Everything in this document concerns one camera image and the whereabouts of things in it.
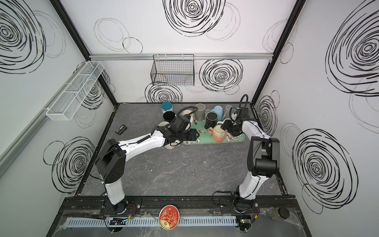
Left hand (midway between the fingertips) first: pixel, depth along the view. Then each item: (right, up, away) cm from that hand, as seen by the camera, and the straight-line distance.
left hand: (199, 135), depth 85 cm
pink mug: (-23, +6, +12) cm, 27 cm away
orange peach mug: (+12, 0, +7) cm, 14 cm away
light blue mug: (+15, +15, +19) cm, 28 cm away
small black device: (-54, +2, +17) cm, 57 cm away
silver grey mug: (+21, +16, +20) cm, 33 cm away
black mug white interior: (+9, +10, +15) cm, 20 cm away
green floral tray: (+5, -4, +17) cm, 18 cm away
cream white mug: (-14, -3, -14) cm, 20 cm away
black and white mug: (-20, +11, +15) cm, 28 cm away
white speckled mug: (+16, +6, +17) cm, 24 cm away
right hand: (+16, +4, +10) cm, 19 cm away
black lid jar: (+34, -33, -20) cm, 51 cm away
